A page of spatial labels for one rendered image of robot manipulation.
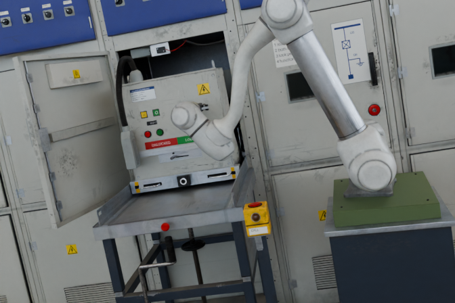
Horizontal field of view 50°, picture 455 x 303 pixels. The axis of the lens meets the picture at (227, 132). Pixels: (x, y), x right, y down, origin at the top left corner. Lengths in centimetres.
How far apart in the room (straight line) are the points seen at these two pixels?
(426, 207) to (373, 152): 30
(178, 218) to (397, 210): 82
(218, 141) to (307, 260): 105
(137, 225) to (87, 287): 104
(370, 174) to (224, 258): 130
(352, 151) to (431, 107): 99
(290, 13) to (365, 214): 75
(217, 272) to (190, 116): 116
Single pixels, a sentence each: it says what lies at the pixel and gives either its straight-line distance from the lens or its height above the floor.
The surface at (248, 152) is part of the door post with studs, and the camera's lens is 257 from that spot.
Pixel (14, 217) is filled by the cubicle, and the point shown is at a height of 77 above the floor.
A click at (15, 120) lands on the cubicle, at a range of 290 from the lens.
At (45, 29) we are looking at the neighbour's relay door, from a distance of 274.
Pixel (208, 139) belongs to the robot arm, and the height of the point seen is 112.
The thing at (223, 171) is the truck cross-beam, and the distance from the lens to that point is 233.
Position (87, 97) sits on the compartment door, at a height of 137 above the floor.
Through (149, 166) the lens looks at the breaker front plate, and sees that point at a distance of 241.
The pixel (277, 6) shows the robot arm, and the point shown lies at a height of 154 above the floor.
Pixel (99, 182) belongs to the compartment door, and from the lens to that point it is 251.
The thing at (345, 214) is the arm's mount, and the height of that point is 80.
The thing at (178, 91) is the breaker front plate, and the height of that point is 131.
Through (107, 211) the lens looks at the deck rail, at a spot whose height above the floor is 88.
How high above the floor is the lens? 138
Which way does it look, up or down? 7 degrees down
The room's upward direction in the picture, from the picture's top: 10 degrees counter-clockwise
